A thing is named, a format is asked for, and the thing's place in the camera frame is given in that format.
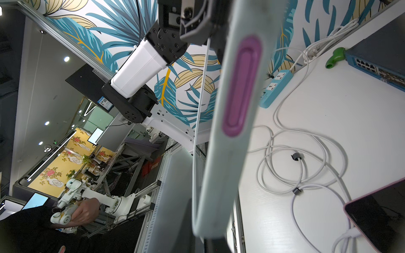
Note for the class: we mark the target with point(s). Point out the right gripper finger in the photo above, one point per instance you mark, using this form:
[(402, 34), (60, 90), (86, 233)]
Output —
[(216, 246)]

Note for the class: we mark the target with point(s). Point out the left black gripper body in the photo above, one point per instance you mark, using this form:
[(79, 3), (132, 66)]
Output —
[(196, 22)]

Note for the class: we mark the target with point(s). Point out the pink-edged black phone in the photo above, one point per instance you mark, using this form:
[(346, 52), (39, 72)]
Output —
[(380, 217)]

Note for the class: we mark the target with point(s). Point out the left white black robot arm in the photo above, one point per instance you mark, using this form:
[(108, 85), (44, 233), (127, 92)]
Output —
[(164, 84)]

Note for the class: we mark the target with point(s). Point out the operator hand in background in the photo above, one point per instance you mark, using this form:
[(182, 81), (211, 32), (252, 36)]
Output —
[(87, 212)]

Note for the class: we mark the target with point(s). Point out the light blue power strip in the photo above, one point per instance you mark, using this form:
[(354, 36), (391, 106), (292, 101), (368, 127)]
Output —
[(272, 90)]

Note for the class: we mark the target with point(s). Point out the green clamp tool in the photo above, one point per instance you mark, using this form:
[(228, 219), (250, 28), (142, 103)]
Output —
[(338, 55)]

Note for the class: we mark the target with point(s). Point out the grey network switch box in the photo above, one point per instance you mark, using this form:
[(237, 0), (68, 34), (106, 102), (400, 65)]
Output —
[(382, 54)]

